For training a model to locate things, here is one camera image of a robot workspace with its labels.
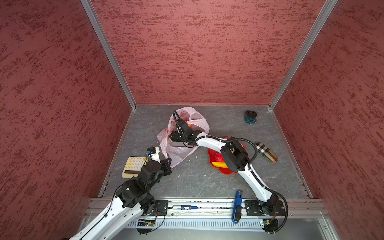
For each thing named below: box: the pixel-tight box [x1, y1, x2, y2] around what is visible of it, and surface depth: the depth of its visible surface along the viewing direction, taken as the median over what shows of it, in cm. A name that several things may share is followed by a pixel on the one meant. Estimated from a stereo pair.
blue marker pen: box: [172, 205, 199, 210], surface depth 75 cm
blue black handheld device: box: [231, 190, 243, 224], surface depth 76 cm
